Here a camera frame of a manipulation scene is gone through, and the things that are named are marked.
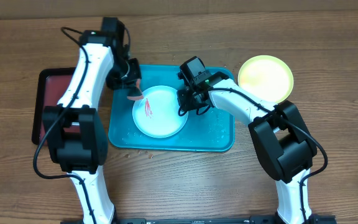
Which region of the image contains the red and green sponge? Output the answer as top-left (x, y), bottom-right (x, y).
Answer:
top-left (127, 79), bottom-right (144, 101)

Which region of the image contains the light blue plate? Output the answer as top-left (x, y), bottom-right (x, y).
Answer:
top-left (132, 85), bottom-right (188, 138)

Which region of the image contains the yellow-green plate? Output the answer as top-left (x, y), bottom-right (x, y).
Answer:
top-left (237, 55), bottom-right (294, 103)

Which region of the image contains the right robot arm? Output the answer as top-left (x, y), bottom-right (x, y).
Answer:
top-left (177, 57), bottom-right (317, 223)

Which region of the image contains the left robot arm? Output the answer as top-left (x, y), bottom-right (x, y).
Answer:
top-left (33, 17), bottom-right (144, 223)

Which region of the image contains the dark red black-rimmed tray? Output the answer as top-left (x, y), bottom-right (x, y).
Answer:
top-left (32, 67), bottom-right (75, 145)

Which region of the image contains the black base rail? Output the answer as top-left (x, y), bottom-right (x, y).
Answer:
top-left (60, 214), bottom-right (337, 224)

